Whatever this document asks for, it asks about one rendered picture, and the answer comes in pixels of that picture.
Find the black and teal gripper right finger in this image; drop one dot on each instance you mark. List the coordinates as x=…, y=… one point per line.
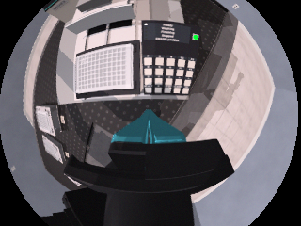
x=162, y=132

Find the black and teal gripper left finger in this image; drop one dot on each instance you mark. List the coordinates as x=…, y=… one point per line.
x=136, y=131

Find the white multi-well plate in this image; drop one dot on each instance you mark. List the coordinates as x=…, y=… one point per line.
x=53, y=151
x=119, y=74
x=44, y=121

